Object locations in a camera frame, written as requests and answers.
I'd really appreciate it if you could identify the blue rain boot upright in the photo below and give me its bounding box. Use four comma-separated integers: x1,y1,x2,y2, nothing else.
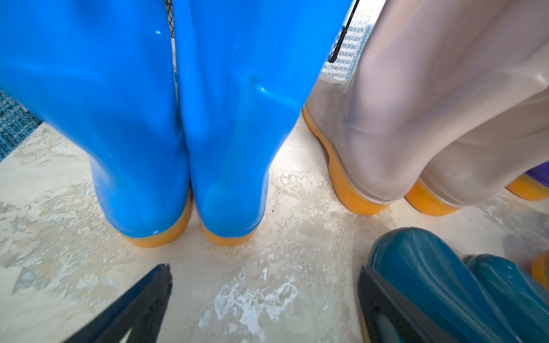
1,1,191,248

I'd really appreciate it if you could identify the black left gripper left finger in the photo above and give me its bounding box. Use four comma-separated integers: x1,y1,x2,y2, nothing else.
66,264,173,342

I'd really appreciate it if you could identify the short beige boot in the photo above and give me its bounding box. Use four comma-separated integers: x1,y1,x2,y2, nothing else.
531,251,549,290

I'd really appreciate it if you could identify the beige boot front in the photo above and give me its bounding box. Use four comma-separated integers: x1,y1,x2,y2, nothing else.
303,1,548,215

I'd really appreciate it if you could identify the purple boot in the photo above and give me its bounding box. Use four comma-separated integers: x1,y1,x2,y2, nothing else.
506,162,548,202

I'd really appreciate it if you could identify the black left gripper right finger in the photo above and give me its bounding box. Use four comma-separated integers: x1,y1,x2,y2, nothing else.
357,266,457,342

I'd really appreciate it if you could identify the teal boot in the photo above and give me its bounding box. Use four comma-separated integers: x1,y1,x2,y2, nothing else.
363,227,522,342
463,254,548,342

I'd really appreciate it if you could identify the teal boot front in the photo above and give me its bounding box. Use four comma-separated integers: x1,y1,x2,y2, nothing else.
463,254,548,342

